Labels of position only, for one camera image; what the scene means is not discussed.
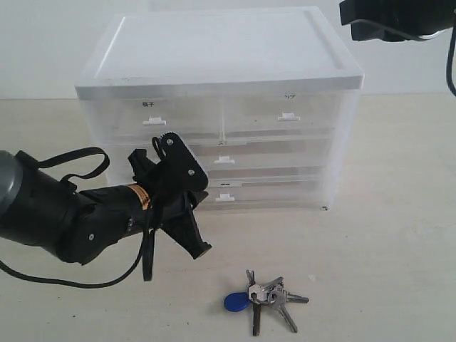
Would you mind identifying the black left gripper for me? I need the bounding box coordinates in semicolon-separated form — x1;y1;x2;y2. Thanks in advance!
128;149;212;259

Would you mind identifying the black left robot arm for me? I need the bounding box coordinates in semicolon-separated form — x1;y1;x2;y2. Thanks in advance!
1;147;209;265

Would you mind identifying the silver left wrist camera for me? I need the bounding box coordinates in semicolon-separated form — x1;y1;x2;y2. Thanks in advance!
152;132;209;197

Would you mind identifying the white translucent drawer cabinet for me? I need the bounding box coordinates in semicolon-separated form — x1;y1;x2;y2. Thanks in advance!
75;6;364;197

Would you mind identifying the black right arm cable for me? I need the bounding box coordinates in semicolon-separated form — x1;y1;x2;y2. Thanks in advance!
445;31;456;97

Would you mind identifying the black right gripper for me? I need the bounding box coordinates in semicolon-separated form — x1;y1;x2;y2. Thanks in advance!
339;0;455;42

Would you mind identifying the key bunch with blue tag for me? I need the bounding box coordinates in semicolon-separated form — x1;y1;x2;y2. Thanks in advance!
223;269;310;336

